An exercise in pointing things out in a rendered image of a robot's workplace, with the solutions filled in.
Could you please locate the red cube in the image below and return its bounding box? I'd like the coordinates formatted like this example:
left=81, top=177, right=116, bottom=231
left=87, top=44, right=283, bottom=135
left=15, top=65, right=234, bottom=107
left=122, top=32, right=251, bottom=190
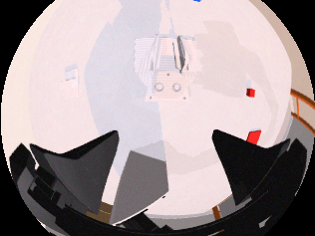
left=246, top=89, right=255, bottom=97

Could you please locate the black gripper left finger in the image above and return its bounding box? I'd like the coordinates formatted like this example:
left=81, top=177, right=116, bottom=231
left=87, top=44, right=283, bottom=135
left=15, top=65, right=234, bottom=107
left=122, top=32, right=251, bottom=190
left=29, top=130, right=121, bottom=215

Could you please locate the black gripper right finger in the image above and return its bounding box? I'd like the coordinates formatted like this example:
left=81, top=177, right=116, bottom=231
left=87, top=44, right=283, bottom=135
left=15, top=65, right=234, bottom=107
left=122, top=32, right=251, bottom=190
left=211, top=129, right=291, bottom=206

